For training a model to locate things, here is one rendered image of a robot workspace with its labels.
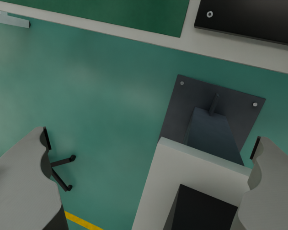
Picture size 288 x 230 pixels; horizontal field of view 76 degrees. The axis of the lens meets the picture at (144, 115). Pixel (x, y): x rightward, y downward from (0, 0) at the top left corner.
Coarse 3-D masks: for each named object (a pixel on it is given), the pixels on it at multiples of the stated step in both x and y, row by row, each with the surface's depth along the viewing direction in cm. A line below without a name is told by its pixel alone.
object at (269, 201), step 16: (256, 144) 11; (272, 144) 10; (256, 160) 9; (272, 160) 9; (256, 176) 9; (272, 176) 8; (256, 192) 7; (272, 192) 7; (240, 208) 7; (256, 208) 7; (272, 208) 7; (240, 224) 6; (256, 224) 6; (272, 224) 6
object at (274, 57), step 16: (192, 0) 31; (32, 16) 41; (48, 16) 40; (64, 16) 39; (192, 16) 32; (112, 32) 37; (128, 32) 36; (144, 32) 35; (192, 32) 32; (208, 32) 32; (176, 48) 34; (192, 48) 33; (208, 48) 32; (224, 48) 32; (240, 48) 31; (256, 48) 30; (272, 48) 30; (256, 64) 31; (272, 64) 30
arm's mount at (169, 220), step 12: (180, 192) 39; (192, 192) 40; (180, 204) 36; (192, 204) 36; (204, 204) 37; (216, 204) 38; (228, 204) 39; (168, 216) 43; (180, 216) 33; (192, 216) 34; (204, 216) 34; (216, 216) 35; (228, 216) 36; (168, 228) 35; (180, 228) 31; (192, 228) 31; (204, 228) 32; (216, 228) 32; (228, 228) 33
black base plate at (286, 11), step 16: (208, 0) 29; (224, 0) 28; (240, 0) 27; (256, 0) 27; (272, 0) 26; (208, 16) 29; (224, 16) 29; (240, 16) 28; (256, 16) 27; (272, 16) 27; (224, 32) 30; (240, 32) 29; (256, 32) 28; (272, 32) 27
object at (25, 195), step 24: (24, 144) 9; (48, 144) 11; (0, 168) 8; (24, 168) 8; (48, 168) 9; (0, 192) 7; (24, 192) 7; (48, 192) 7; (0, 216) 6; (24, 216) 6; (48, 216) 6
